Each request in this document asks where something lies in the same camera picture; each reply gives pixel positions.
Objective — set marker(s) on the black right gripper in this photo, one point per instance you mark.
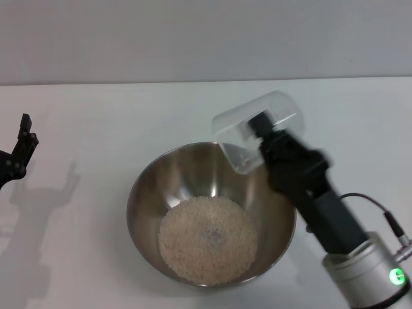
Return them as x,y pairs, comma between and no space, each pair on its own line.
325,209

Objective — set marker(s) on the white uncooked rice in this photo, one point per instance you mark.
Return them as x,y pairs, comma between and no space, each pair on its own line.
193,244

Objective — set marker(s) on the clear plastic measuring cup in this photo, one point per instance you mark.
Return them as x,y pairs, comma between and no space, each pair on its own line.
231,128

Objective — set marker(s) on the stainless steel mixing bowl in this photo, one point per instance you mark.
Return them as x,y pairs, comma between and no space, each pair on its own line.
154,180

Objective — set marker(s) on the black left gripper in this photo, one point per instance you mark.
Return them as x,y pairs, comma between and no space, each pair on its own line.
11,167

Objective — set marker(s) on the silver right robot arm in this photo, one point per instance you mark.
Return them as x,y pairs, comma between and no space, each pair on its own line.
360,277

